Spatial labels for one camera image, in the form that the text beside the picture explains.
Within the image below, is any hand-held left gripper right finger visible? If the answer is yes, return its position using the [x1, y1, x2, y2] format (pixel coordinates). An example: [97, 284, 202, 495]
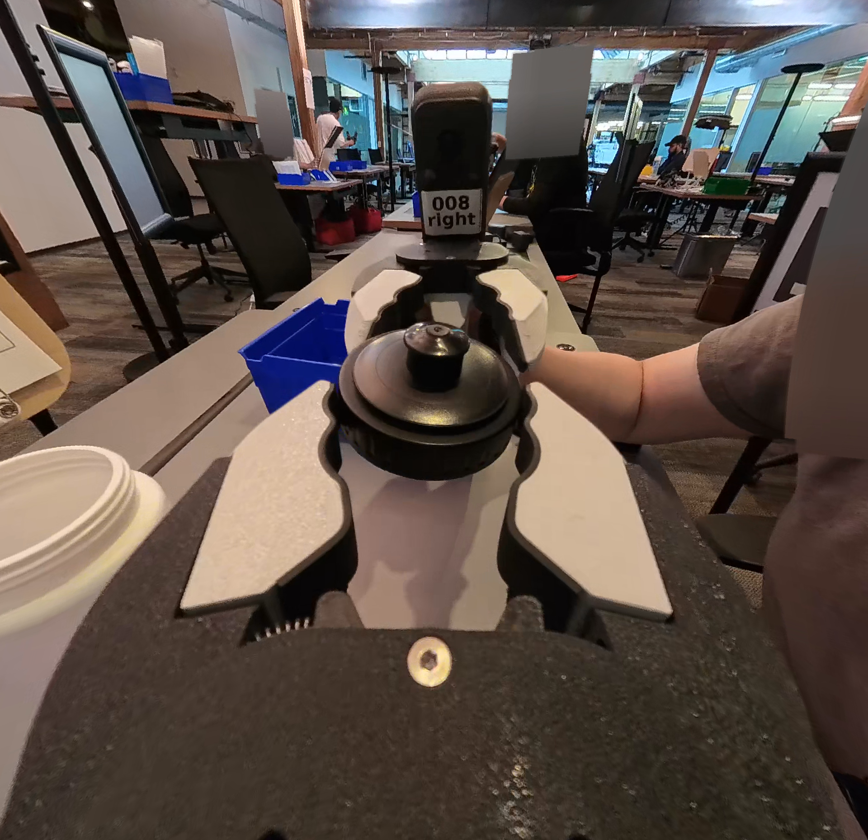
[502, 382, 674, 623]

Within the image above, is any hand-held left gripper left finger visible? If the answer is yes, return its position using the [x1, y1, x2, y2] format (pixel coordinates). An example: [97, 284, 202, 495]
[179, 381, 357, 617]

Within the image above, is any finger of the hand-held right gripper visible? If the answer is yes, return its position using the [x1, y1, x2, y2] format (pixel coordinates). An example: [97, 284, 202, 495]
[475, 268, 550, 373]
[344, 268, 425, 363]

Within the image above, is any black bottle lid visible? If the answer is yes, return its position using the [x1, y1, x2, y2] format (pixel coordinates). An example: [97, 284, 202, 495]
[337, 323, 524, 481]

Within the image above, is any blue plastic bin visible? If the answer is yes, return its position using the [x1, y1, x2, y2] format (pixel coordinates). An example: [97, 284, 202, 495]
[239, 299, 350, 415]

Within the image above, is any white plastic bottle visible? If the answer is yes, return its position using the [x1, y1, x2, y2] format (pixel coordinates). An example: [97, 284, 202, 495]
[0, 444, 167, 783]

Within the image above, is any person's right forearm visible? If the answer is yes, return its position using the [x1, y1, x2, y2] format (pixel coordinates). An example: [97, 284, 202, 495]
[521, 344, 720, 444]

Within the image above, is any grey trash can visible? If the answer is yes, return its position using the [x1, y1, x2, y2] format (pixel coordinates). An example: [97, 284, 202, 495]
[673, 233, 736, 279]

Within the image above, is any brown cardboard box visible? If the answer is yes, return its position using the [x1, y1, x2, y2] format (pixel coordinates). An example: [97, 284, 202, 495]
[696, 274, 750, 324]

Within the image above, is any wooden display board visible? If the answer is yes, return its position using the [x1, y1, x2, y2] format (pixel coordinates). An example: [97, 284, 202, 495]
[0, 274, 72, 420]

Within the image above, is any printed instruction sheet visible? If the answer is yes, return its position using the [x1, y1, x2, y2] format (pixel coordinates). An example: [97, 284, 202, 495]
[0, 311, 62, 396]

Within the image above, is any black board easel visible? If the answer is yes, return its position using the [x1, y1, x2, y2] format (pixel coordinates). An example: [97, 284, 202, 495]
[0, 0, 191, 380]

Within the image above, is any framed grey board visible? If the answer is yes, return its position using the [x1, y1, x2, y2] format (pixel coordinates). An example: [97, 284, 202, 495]
[37, 25, 172, 241]

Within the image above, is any framed marker sign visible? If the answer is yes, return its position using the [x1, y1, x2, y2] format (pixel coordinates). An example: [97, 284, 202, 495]
[736, 151, 849, 319]

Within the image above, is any black floor lamp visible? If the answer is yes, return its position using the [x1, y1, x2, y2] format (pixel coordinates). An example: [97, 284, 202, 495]
[753, 63, 825, 197]

